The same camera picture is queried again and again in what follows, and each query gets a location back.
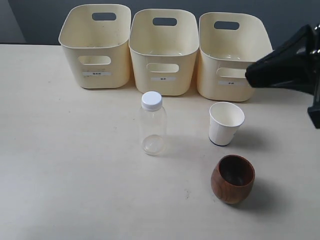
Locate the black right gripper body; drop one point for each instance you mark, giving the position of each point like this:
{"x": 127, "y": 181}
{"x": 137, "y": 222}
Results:
{"x": 314, "y": 110}

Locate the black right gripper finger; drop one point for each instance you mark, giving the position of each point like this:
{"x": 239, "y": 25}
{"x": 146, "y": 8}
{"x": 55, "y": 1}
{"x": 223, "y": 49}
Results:
{"x": 295, "y": 65}

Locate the white paper cup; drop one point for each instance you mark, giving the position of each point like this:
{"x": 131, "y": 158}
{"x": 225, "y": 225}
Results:
{"x": 225, "y": 120}

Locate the brown wooden cup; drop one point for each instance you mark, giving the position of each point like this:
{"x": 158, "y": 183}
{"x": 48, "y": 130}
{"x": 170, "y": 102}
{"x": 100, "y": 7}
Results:
{"x": 232, "y": 179}

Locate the clear plastic bottle white cap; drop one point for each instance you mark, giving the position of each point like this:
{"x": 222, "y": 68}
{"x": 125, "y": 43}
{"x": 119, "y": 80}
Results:
{"x": 152, "y": 118}

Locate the cream bin right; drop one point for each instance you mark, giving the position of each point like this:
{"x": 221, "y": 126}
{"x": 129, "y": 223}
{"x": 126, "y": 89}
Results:
{"x": 228, "y": 44}

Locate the cream bin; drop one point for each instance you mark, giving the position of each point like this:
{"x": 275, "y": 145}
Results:
{"x": 163, "y": 46}
{"x": 228, "y": 44}
{"x": 95, "y": 41}

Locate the cream bin middle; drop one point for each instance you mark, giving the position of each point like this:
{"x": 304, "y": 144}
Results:
{"x": 163, "y": 46}

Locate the cream bin left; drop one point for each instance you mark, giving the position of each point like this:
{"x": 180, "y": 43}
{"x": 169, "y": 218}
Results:
{"x": 95, "y": 41}

